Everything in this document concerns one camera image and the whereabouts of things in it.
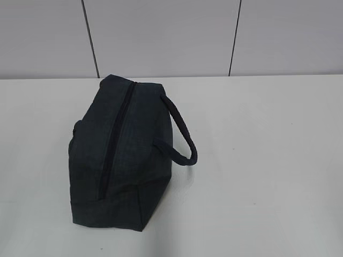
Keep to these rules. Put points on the dark blue lunch bag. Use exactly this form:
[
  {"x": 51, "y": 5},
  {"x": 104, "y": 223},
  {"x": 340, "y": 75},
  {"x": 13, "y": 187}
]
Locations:
[{"x": 121, "y": 154}]

